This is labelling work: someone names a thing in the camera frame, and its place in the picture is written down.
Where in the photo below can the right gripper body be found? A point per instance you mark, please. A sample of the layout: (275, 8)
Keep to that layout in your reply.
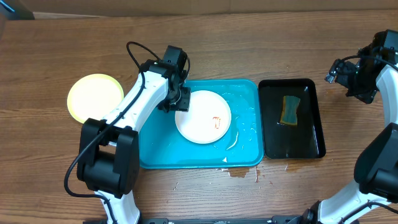
(354, 81)

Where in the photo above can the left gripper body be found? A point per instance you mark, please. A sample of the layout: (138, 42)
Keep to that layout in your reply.
(179, 101)

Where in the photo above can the white plate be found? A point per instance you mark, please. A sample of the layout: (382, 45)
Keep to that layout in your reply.
(207, 119)

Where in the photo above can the green yellow sponge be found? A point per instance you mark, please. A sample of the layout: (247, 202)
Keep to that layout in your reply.
(290, 105)

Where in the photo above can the yellow-green plate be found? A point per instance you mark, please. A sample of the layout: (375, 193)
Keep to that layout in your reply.
(94, 96)

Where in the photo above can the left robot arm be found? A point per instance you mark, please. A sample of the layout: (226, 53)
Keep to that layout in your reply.
(108, 159)

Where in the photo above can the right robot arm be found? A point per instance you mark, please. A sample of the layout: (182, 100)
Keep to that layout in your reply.
(375, 172)

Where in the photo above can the teal plastic tray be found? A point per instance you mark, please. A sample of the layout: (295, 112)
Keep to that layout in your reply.
(161, 146)

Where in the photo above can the black plastic tray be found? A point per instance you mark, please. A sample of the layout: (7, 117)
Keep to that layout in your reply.
(303, 141)

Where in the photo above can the dark object top-left corner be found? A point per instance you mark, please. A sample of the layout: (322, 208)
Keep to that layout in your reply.
(15, 10)

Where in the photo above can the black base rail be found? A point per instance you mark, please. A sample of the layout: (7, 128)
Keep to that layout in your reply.
(217, 221)

